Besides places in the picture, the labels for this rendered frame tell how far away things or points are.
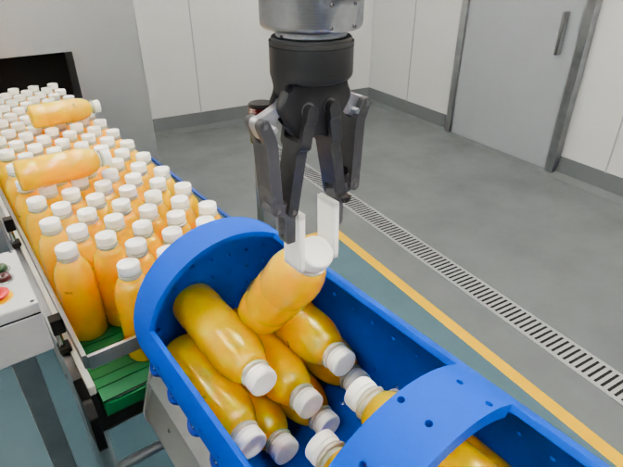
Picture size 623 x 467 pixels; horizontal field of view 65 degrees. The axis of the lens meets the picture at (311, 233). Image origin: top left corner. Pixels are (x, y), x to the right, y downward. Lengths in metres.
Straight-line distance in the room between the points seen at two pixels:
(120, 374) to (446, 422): 0.69
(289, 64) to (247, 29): 4.88
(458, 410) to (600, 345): 2.23
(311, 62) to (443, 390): 0.31
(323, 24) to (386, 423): 0.34
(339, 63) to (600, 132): 3.88
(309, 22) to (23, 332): 0.69
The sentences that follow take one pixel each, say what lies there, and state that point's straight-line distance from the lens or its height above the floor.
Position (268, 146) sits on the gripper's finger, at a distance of 0.44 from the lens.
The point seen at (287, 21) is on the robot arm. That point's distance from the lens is 0.42.
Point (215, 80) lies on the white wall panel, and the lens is 5.26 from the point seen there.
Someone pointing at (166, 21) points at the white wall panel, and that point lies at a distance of 5.05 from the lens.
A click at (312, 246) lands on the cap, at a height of 1.31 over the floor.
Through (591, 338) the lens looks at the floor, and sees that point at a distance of 2.70.
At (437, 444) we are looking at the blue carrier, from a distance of 0.45.
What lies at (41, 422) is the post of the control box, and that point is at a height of 0.78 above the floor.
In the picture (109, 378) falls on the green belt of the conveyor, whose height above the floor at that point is 0.90.
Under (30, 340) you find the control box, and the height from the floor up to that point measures 1.03.
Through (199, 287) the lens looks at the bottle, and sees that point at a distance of 0.75.
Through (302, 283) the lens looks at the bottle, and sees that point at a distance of 0.55.
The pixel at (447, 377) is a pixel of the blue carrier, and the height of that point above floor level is 1.23.
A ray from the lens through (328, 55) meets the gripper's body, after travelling 0.43.
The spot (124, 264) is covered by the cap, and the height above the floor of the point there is 1.11.
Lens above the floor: 1.59
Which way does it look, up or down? 30 degrees down
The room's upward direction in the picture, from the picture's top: straight up
